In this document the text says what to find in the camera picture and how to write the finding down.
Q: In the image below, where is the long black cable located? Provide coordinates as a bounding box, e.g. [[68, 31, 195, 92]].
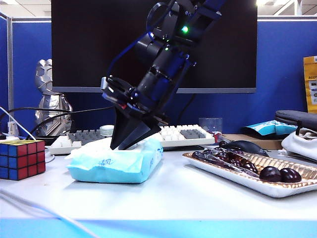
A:
[[0, 106, 116, 119]]

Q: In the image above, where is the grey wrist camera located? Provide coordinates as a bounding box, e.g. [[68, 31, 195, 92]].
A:
[[100, 76, 136, 96]]

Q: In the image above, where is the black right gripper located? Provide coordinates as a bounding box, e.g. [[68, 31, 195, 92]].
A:
[[102, 85, 169, 151]]

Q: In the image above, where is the clear plastic cup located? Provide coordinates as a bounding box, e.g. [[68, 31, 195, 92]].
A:
[[198, 118, 223, 136]]

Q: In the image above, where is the white tray with woven pattern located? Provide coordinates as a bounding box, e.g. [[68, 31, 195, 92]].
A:
[[182, 150, 317, 198]]

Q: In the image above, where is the silver robot figurine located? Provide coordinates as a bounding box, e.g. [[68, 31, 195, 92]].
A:
[[34, 59, 73, 136]]

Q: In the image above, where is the white cloth bag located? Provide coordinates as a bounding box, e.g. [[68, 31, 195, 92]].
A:
[[281, 130, 317, 159]]

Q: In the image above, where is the brown cardboard box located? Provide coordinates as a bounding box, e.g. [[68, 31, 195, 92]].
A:
[[221, 133, 283, 150]]

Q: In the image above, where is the white wet wipe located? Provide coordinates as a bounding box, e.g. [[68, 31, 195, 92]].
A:
[[64, 137, 139, 160]]

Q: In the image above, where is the blue white snack packet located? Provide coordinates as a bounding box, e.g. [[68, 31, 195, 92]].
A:
[[241, 119, 298, 136]]

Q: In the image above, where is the yellow paper bag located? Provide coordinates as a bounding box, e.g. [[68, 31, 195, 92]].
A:
[[303, 56, 317, 114]]

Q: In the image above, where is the round dark glossy fruit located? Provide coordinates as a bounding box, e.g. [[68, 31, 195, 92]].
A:
[[279, 168, 302, 183], [259, 166, 283, 183]]

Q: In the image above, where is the white grey mechanical keyboard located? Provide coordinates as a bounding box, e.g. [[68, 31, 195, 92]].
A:
[[47, 124, 215, 155]]

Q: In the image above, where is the grey partition post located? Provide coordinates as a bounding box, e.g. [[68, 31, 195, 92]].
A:
[[6, 17, 14, 124]]

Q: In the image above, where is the black monitor cable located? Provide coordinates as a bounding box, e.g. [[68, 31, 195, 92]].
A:
[[177, 93, 196, 124]]

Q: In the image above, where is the small white adapter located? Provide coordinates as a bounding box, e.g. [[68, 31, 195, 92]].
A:
[[7, 121, 20, 136]]

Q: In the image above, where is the long dark plastic wrapper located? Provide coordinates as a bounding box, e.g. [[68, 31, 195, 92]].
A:
[[191, 147, 260, 178]]

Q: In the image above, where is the sky blue wet wipes packet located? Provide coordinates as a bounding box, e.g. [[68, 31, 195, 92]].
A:
[[66, 137, 164, 184]]

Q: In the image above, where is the thick white cable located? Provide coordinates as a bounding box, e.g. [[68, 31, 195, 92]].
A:
[[0, 189, 100, 238]]

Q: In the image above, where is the black computer mouse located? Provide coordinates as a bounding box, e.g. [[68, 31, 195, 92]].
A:
[[224, 140, 269, 157]]

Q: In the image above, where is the colourful puzzle cube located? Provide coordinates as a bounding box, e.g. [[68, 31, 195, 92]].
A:
[[0, 139, 46, 181]]

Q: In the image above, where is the dark grey zip pouch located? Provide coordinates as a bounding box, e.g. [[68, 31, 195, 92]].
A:
[[274, 110, 317, 132]]

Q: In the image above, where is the thin white cable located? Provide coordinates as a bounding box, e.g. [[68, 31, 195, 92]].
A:
[[0, 107, 38, 142]]

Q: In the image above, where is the black computer monitor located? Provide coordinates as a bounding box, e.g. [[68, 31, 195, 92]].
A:
[[51, 0, 258, 94]]

